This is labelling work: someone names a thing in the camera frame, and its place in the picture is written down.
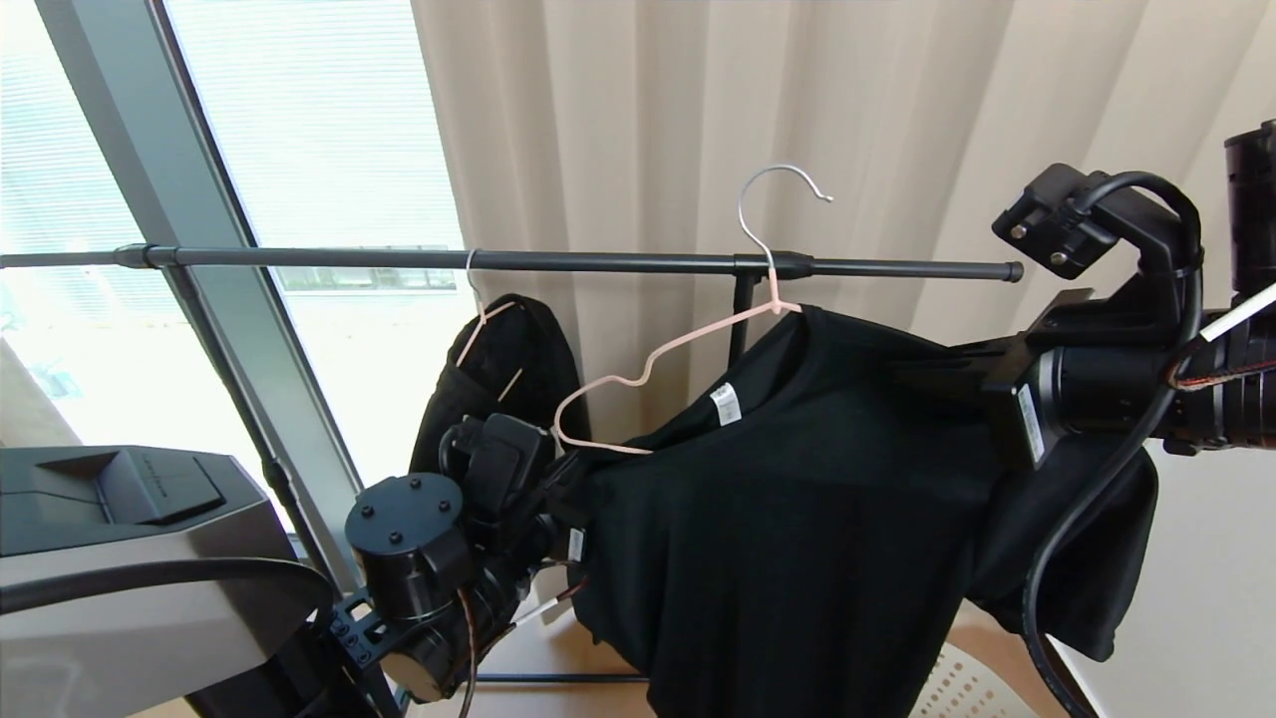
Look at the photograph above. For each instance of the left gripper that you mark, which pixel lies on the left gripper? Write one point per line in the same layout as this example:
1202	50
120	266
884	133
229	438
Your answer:
558	543

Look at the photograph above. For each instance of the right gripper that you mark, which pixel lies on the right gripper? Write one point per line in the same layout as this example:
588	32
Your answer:
1097	389

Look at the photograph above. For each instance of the black shorts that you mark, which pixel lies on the black shorts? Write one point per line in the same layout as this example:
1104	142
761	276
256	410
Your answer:
528	349

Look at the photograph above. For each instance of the pink clothes hanger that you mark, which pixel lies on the pink clothes hanger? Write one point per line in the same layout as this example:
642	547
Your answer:
773	289
471	339

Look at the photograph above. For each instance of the black garment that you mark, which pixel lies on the black garment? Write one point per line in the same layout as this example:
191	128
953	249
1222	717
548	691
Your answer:
797	538

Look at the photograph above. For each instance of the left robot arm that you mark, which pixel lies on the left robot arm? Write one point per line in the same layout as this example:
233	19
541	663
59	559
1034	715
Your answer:
120	558

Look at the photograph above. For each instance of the white laundry basket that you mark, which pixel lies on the white laundry basket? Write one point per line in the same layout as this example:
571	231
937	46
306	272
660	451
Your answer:
972	688

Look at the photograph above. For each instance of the black clothes rack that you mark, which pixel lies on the black clothes rack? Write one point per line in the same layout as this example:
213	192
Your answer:
349	257

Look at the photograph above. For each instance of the beige curtain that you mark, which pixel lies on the beige curtain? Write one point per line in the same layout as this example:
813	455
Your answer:
648	120
35	399

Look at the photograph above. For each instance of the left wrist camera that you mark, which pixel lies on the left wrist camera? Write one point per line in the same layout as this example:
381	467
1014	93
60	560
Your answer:
508	459

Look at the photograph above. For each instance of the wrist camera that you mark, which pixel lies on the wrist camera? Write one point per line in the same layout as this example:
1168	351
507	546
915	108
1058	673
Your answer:
508	459
1057	224

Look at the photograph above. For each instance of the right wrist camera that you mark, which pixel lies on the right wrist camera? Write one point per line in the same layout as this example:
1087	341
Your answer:
1057	224

